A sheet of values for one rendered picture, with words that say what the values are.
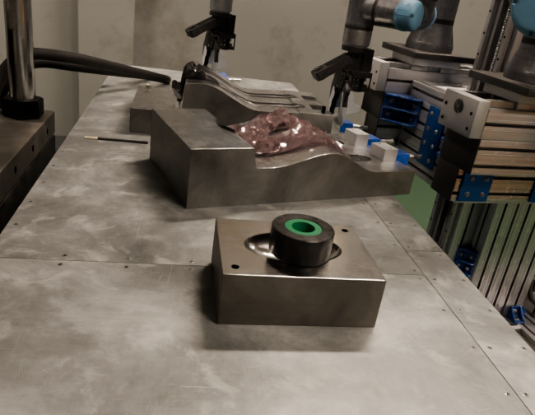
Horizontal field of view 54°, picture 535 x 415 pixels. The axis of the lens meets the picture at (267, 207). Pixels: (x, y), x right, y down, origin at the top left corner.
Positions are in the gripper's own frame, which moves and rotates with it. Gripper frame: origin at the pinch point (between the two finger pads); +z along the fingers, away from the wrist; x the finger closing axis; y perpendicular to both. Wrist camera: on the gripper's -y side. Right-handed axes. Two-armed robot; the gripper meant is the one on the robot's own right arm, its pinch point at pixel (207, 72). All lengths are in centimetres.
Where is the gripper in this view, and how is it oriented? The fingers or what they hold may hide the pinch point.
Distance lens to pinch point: 188.5
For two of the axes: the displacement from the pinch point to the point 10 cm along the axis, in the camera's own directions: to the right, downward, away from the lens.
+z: -1.5, 9.1, 3.9
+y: 8.7, -0.7, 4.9
